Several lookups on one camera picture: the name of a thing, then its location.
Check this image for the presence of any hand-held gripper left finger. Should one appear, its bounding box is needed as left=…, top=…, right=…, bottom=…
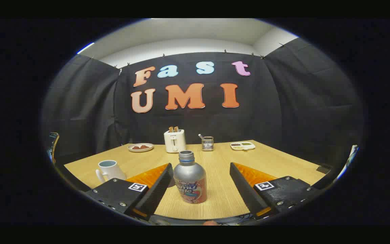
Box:
left=86, top=163, right=174, bottom=221

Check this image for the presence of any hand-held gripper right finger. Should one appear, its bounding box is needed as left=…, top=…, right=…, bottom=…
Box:
left=230, top=162, right=321, bottom=220

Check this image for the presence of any silver juice bottle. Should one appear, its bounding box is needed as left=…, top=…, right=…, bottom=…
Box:
left=173, top=150, right=208, bottom=204

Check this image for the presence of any white cup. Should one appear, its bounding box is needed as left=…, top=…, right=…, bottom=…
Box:
left=95, top=160, right=127, bottom=184

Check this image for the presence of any wooden table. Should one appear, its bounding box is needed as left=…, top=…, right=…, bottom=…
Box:
left=64, top=140, right=327, bottom=220

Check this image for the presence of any small white plate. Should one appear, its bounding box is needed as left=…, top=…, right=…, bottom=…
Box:
left=128, top=143, right=154, bottom=153

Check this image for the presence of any white divided tray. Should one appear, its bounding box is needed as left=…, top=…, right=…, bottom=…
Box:
left=230, top=141, right=256, bottom=151

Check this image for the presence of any white toaster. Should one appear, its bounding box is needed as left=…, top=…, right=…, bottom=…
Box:
left=164, top=129, right=187, bottom=153

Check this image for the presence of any black backdrop cloth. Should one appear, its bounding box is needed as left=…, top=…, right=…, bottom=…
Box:
left=41, top=37, right=365, bottom=170

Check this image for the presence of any chair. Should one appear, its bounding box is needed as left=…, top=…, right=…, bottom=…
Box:
left=48, top=132, right=60, bottom=164

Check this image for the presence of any metal wire utensil holder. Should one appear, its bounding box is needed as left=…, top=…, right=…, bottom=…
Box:
left=198, top=134, right=214, bottom=151

